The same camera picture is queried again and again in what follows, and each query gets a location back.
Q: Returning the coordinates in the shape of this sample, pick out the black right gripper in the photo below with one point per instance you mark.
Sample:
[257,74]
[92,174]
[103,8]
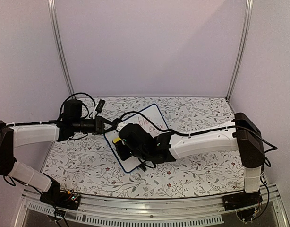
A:
[123,154]

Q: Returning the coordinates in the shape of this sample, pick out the aluminium front rail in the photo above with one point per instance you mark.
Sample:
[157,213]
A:
[98,211]

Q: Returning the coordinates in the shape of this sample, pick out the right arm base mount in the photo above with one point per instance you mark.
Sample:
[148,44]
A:
[241,200]

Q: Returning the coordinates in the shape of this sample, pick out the blue framed whiteboard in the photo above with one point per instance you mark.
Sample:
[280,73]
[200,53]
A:
[153,113]

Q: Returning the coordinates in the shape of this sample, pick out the yellow whiteboard eraser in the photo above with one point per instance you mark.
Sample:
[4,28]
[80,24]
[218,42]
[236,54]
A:
[116,140]

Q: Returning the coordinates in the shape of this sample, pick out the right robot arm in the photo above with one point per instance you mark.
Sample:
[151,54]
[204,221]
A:
[238,134]

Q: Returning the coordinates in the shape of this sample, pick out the left metal frame post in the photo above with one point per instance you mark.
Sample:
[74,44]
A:
[59,46]

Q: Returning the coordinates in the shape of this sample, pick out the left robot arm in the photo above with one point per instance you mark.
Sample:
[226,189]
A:
[69,122]

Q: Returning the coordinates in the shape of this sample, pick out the right metal frame post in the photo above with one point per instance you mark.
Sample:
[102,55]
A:
[241,48]

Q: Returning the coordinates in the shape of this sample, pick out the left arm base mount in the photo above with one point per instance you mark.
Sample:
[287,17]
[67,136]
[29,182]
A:
[61,199]

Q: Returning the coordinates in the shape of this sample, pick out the metal frame post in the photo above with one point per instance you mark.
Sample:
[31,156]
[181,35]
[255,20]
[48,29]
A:
[59,46]
[241,48]

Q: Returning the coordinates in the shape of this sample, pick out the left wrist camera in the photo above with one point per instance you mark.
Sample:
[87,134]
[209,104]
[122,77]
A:
[98,108]

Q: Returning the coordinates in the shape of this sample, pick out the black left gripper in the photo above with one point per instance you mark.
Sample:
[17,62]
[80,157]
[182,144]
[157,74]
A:
[100,126]

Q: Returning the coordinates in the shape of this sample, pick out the floral tablecloth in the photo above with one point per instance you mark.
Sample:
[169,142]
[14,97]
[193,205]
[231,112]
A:
[88,165]

